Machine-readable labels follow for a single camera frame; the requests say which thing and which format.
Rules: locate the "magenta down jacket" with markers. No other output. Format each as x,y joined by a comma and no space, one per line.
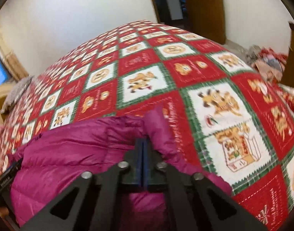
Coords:
72,149

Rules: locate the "brown door frame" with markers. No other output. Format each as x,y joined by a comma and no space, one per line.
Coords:
154,2

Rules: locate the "red printed bed quilt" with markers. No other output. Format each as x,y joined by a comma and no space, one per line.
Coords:
161,72

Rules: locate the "brown wooden door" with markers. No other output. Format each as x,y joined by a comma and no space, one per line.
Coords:
204,9

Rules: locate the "mixed floor clothes pile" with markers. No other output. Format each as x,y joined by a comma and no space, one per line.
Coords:
267,62

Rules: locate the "cream wooden headboard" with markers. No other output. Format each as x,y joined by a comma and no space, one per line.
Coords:
0,101

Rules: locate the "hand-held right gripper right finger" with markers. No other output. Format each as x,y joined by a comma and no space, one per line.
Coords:
147,160

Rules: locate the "wooden dresser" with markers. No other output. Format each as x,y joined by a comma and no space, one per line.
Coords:
292,60

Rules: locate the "striped pillow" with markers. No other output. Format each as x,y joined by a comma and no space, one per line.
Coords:
15,93

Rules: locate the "beige curtain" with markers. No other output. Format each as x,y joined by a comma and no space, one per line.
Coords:
9,55

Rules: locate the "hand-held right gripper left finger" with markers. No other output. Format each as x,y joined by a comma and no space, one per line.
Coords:
138,158

